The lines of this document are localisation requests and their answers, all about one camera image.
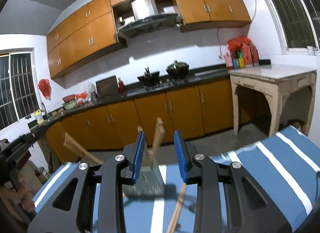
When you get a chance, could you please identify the gas stove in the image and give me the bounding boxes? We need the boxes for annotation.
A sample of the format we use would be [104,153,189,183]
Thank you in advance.
[142,76,189,90]

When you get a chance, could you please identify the steel range hood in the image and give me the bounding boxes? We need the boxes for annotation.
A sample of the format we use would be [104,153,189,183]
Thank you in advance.
[115,0,183,39]

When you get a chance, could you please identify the wooden wall cabinets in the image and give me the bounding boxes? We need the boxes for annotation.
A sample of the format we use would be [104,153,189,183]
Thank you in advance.
[47,0,251,80]

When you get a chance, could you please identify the wooden base cabinets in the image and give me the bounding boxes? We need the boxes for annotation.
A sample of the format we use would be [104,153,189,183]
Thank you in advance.
[46,77,238,159]

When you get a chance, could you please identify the black kitchen countertop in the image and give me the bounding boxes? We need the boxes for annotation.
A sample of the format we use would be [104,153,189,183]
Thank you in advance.
[0,59,272,153]

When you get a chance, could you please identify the red bag on bottles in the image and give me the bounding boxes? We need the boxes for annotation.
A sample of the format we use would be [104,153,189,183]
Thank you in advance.
[227,36,252,49]

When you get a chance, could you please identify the bundle of bamboo chopsticks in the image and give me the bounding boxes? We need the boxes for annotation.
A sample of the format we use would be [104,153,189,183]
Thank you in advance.
[63,132,105,165]

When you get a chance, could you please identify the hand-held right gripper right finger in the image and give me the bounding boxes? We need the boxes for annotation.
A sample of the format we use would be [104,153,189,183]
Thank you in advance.
[173,130,293,233]

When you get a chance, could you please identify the white wall cable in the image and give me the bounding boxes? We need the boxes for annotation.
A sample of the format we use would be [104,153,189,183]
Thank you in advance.
[250,0,258,22]

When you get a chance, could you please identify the beige stone side table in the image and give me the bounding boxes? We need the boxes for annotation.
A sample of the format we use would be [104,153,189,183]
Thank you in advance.
[228,64,317,137]

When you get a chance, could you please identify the hanging red plastic bag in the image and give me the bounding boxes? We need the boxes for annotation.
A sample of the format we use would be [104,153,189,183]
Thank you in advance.
[38,79,52,101]

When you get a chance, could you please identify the black wok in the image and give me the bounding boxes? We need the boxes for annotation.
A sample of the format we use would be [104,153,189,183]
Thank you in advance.
[137,66,161,85]

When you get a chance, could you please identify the kitchen faucet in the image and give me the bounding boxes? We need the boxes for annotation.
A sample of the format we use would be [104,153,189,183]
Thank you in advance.
[40,102,50,120]

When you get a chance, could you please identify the colourful seasoning boxes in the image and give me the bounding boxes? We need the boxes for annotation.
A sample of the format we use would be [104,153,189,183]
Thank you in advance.
[232,51,246,69]

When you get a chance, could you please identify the black pot with lid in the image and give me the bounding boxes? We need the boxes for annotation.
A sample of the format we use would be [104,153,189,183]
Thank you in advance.
[165,60,190,76]

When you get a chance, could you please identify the pale green basin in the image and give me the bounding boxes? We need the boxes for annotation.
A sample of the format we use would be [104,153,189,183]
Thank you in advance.
[62,100,78,110]

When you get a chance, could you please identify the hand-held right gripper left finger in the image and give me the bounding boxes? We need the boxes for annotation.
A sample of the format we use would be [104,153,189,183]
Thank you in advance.
[27,131,146,233]

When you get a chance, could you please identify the red oil bottles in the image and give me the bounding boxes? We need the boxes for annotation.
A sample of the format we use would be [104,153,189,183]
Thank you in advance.
[241,42,259,67]

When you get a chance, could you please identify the barred window with sliding panes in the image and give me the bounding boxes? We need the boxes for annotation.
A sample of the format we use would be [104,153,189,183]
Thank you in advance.
[0,48,41,131]

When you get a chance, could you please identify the barred window with white frame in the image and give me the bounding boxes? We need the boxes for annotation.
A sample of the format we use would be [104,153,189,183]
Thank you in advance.
[252,0,320,55]

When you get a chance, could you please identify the green perforated utensil holder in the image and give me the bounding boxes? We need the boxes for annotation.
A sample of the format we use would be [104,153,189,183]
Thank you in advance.
[122,145,166,199]

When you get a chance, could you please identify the dark cutting board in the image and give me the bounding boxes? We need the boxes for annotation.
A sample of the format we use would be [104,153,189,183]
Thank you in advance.
[95,75,119,98]

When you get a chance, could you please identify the clear plastic bag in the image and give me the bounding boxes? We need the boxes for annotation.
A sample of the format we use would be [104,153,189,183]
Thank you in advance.
[83,82,97,93]

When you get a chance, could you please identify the grey wall hose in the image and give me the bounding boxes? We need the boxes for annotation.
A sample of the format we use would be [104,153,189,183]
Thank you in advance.
[217,29,223,60]

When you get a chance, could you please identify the blue white striped tablecloth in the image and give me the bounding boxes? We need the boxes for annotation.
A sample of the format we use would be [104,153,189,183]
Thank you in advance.
[32,125,320,233]

